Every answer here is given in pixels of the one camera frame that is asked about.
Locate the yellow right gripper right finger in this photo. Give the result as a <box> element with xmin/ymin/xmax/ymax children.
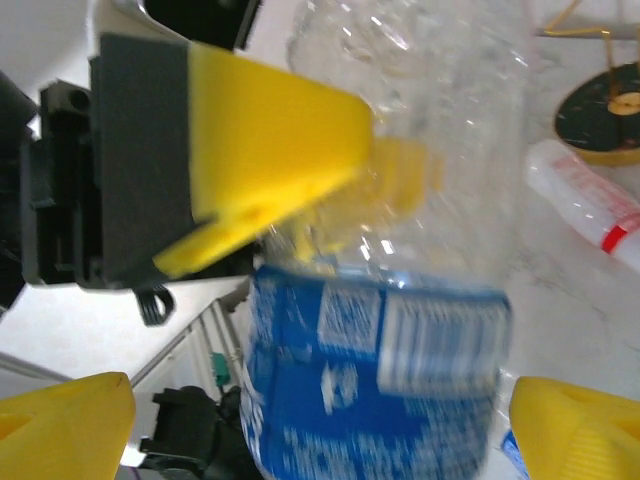
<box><xmin>508</xmin><ymin>376</ymin><xmax>640</xmax><ymax>480</ymax></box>

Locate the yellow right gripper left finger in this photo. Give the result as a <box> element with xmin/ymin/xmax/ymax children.
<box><xmin>0</xmin><ymin>371</ymin><xmax>137</xmax><ymax>480</ymax></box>

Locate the clear bottle blue text label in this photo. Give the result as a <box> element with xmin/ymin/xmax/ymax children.
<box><xmin>239</xmin><ymin>0</ymin><xmax>534</xmax><ymax>480</ymax></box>

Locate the clear bottle red label cap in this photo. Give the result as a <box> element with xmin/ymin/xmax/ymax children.
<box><xmin>524</xmin><ymin>138</ymin><xmax>640</xmax><ymax>260</ymax></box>

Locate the aluminium frame post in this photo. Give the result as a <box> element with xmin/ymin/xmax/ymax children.
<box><xmin>0</xmin><ymin>292</ymin><xmax>251</xmax><ymax>396</ymax></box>

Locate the gold wire rack black base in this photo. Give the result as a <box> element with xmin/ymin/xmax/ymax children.
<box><xmin>530</xmin><ymin>0</ymin><xmax>640</xmax><ymax>169</ymax></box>

